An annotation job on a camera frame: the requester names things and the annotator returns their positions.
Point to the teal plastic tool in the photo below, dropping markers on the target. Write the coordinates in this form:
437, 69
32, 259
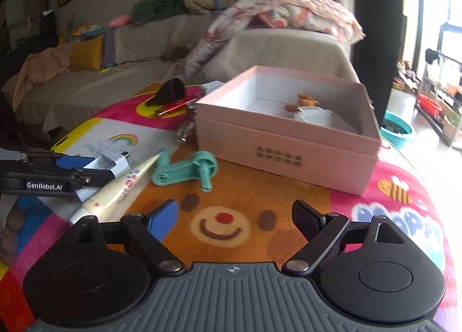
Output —
187, 169

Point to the pink cardboard box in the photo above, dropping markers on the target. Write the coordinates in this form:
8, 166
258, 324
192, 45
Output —
281, 151

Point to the orange toy figure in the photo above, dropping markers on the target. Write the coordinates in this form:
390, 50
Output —
306, 101

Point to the black pillar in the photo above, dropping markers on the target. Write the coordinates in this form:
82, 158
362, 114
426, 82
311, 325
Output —
379, 29

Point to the white packet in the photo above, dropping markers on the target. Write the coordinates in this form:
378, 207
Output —
325, 119

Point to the black cone-shaped nozzle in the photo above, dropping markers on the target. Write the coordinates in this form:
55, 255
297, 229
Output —
171, 90

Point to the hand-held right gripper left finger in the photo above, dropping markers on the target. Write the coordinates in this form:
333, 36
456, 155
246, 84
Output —
163, 219

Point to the pink soft item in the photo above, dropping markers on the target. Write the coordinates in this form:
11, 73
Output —
121, 20

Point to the white charger adapter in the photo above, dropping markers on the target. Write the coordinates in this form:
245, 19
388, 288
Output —
112, 164

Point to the peach cloth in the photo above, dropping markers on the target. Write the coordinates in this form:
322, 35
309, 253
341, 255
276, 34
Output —
39, 72

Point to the floral pink blanket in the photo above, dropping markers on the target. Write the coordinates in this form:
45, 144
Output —
288, 10

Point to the beige covered sofa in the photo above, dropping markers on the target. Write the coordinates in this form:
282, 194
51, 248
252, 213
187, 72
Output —
151, 43

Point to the red plastic basin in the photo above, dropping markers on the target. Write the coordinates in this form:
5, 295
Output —
429, 104

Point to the colourful cartoon play mat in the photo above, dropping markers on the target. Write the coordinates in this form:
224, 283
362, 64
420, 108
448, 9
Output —
234, 223

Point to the yellow cushion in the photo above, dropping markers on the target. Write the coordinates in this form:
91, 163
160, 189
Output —
86, 52

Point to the metal clip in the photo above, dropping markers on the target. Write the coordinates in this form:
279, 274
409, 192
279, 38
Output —
184, 130

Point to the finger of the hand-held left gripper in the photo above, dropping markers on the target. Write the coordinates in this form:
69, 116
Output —
74, 162
97, 176

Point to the teal plastic basin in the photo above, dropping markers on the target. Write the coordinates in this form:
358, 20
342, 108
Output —
397, 133

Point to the metal storage rack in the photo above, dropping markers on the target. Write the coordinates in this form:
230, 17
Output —
445, 101

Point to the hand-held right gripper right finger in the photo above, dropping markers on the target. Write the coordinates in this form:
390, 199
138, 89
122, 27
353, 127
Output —
305, 218

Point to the red pen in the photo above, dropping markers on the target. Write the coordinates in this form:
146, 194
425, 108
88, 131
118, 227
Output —
177, 105

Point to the green plush toy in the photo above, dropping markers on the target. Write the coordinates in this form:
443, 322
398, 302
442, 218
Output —
158, 7

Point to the cream squeeze tube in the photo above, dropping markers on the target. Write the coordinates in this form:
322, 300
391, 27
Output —
115, 191

